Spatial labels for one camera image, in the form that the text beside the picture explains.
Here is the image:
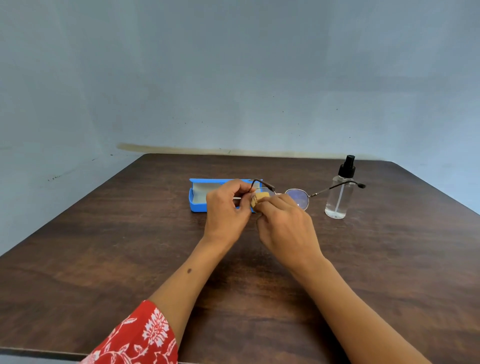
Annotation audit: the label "person's left hand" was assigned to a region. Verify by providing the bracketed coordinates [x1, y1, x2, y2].
[203, 179, 257, 245]

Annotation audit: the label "person's right hand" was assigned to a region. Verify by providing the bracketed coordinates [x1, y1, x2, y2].
[250, 194, 325, 274]

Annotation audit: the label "tan cleaning cloth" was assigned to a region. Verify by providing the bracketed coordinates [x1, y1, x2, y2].
[250, 191, 271, 211]

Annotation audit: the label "thin metal frame eyeglasses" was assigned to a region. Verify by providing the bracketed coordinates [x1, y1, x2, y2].
[234, 179, 366, 212]

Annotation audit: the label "person's left forearm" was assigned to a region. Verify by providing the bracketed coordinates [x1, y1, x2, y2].
[148, 235, 241, 351]

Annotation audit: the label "person's right forearm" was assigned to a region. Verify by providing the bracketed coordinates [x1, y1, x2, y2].
[292, 257, 432, 364]

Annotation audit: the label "blue eyeglasses case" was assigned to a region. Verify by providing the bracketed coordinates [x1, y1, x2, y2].
[188, 178, 263, 214]

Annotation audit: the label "clear spray bottle black nozzle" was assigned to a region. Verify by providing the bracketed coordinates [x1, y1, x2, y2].
[325, 155, 356, 220]

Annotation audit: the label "red floral sleeve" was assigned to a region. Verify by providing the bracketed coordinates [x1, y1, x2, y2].
[80, 300, 180, 364]

